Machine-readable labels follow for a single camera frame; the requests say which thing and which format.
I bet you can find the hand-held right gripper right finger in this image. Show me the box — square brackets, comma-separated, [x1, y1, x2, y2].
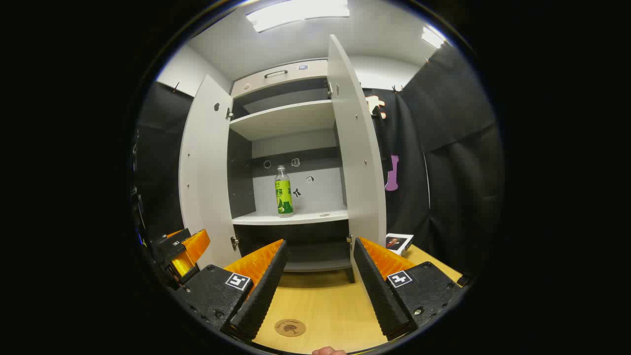
[352, 237, 469, 342]

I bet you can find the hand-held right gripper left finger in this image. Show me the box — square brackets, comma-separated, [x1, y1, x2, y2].
[170, 239, 289, 344]

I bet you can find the round cork coaster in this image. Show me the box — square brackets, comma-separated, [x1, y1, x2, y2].
[274, 319, 307, 338]

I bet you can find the grey cabinet door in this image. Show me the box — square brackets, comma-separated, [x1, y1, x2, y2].
[178, 74, 242, 269]
[327, 34, 387, 284]

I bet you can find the green label bottle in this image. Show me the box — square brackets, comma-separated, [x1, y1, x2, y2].
[275, 165, 295, 217]

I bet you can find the grey cabinet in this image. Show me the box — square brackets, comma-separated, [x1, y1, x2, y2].
[227, 58, 355, 284]

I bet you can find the grey cabinet drawer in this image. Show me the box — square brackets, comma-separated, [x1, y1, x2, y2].
[231, 59, 329, 98]

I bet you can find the white portrait book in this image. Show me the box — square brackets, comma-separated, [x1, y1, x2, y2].
[386, 233, 415, 257]

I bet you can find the black backdrop cloth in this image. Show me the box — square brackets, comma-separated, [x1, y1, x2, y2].
[131, 42, 506, 277]

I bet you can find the long ceiling light panel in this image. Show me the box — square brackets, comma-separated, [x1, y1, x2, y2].
[245, 0, 351, 33]

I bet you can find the small ceiling light panel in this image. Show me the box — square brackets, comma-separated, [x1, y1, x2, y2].
[421, 26, 447, 49]

